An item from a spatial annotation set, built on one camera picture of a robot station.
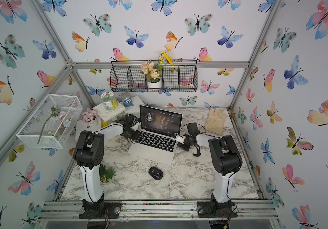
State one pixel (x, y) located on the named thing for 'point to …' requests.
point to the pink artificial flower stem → (59, 115)
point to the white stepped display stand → (105, 115)
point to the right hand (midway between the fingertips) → (181, 141)
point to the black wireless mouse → (155, 173)
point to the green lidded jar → (110, 102)
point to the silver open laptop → (156, 140)
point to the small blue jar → (126, 99)
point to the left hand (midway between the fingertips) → (138, 134)
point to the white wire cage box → (51, 124)
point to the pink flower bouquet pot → (89, 115)
